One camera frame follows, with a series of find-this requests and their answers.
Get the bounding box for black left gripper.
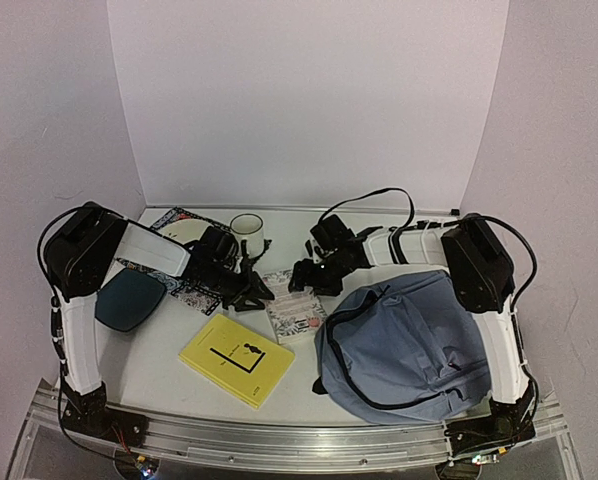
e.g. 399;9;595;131
207;262;278;313

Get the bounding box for white floral notebook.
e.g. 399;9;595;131
263;270;327;345

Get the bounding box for yellow book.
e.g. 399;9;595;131
179;314;295;409

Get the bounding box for blue grey backpack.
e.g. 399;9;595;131
312;270;491;425

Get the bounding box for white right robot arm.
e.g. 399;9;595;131
289;214;539;452

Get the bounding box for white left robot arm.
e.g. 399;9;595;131
37;202;274;447

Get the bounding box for patterned patchwork placemat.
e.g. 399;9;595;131
117;207;229;315

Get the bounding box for white ribbed mug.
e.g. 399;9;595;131
230;213;266;258

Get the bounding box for cream and blue plate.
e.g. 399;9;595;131
159;218;210;244

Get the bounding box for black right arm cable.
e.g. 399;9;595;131
317;187;415;231

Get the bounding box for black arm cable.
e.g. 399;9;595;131
36;205;88;286
317;187;415;231

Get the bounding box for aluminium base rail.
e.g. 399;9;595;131
8;379;580;480

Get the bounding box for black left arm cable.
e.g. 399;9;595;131
36;205;88;286

